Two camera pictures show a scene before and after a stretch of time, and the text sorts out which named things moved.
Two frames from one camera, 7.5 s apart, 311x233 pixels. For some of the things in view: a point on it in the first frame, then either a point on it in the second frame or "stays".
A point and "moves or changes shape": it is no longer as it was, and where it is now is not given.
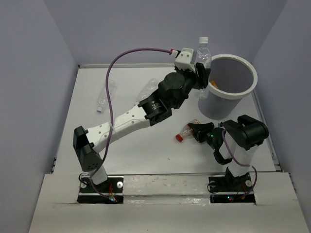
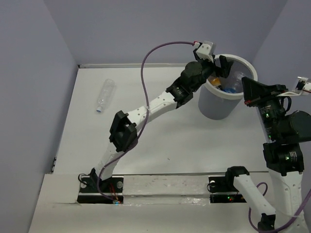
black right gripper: (202, 128) → (253, 91)
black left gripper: (201, 80) → (223, 70)
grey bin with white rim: (232, 77) stays
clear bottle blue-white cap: (151, 85) → (236, 79)
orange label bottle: (214, 84) moves or changes shape
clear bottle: (103, 101) stays
